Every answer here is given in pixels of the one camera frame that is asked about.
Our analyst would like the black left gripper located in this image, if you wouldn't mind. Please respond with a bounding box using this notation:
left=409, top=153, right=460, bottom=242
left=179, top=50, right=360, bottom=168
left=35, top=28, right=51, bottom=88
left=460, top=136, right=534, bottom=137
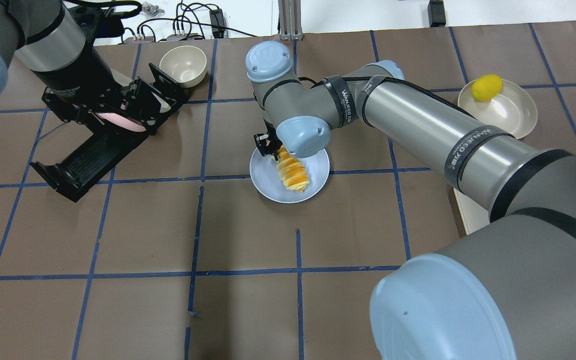
left=33, top=47, right=162, bottom=135

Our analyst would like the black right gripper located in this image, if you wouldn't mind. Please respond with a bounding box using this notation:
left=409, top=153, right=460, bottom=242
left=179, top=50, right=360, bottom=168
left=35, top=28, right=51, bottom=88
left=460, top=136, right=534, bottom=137
left=253, top=120, right=281, bottom=162

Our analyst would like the light blue plate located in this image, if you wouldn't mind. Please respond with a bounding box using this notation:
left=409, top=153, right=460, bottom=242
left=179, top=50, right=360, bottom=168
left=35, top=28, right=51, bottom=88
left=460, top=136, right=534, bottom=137
left=249, top=146, right=330, bottom=204

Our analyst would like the striped bread roll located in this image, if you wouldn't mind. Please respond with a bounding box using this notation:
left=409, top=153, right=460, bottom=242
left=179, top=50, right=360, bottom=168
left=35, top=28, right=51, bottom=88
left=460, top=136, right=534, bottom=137
left=275, top=145, right=311, bottom=192

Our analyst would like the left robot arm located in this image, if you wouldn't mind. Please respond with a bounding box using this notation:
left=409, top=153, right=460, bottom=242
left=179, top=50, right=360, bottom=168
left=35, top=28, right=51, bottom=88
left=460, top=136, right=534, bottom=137
left=0, top=0, right=169, bottom=133

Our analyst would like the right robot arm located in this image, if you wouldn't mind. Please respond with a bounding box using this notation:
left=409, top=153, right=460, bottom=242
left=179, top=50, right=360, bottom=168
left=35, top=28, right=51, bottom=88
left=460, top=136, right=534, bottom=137
left=245, top=41, right=576, bottom=360

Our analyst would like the pink plate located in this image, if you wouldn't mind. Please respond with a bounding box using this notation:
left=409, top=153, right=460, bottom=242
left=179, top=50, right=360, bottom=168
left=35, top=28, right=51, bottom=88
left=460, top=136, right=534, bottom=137
left=96, top=100, right=146, bottom=133

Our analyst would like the cream round plate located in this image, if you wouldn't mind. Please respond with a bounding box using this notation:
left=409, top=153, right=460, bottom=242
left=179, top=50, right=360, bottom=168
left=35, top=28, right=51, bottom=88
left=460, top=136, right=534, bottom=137
left=457, top=79, right=538, bottom=139

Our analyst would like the black dish rack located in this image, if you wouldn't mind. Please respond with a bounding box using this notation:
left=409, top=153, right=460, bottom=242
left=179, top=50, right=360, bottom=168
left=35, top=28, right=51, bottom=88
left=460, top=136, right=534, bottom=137
left=30, top=63, right=189, bottom=202

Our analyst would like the cream bowl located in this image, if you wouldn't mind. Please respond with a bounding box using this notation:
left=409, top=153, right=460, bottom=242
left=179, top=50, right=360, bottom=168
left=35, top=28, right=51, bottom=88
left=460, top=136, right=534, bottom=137
left=158, top=45, right=208, bottom=89

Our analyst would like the grey metal clamp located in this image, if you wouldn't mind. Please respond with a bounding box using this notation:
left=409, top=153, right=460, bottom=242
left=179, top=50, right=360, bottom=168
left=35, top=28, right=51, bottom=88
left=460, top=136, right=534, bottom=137
left=141, top=1, right=166, bottom=18

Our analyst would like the black power adapter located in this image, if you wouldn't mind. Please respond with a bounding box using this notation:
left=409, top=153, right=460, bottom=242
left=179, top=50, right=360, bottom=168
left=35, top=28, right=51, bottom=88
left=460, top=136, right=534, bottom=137
left=209, top=8, right=226, bottom=33

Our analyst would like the cream rectangular tray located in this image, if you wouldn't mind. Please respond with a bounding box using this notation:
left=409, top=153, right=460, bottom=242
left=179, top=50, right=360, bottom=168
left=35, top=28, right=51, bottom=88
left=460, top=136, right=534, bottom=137
left=453, top=189, right=490, bottom=236

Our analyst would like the yellow lemon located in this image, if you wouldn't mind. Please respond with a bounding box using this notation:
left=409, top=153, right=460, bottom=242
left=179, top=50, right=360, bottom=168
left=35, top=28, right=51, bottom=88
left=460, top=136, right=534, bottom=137
left=471, top=74, right=504, bottom=102

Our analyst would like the black cable bundle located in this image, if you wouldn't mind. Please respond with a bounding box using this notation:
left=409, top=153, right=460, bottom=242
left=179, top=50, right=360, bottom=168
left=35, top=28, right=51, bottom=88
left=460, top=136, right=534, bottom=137
left=120, top=1, right=259, bottom=45

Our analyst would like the aluminium frame post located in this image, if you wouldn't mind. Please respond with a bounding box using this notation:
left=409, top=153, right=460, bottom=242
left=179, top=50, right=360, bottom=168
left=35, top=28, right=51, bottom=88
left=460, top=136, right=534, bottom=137
left=278, top=0, right=304, bottom=41

